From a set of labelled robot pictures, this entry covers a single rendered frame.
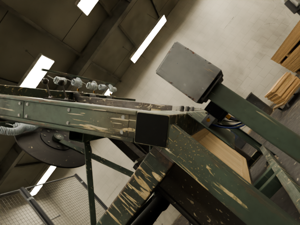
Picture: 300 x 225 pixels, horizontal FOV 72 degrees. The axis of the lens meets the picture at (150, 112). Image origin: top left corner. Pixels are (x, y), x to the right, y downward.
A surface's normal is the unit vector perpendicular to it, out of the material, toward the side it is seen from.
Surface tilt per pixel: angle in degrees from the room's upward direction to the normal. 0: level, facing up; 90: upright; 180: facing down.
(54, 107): 90
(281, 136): 90
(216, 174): 90
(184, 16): 90
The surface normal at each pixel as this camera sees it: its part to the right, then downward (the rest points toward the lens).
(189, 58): -0.38, 0.01
